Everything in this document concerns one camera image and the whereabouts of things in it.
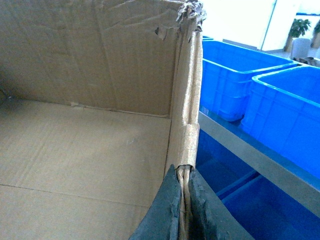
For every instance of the stainless steel shelf rack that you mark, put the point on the stainless steel shelf rack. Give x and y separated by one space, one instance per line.
289 177

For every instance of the green potted plant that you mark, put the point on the green potted plant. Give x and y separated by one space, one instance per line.
299 27

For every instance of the blue plastic bin near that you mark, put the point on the blue plastic bin near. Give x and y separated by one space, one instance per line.
283 113

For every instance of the blue plastic bin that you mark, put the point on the blue plastic bin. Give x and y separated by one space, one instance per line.
283 113
227 72

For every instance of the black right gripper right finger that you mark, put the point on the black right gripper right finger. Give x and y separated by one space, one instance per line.
211 220

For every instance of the brown cardboard box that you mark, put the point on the brown cardboard box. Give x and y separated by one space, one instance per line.
98 98

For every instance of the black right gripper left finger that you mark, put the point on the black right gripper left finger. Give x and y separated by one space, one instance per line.
161 221

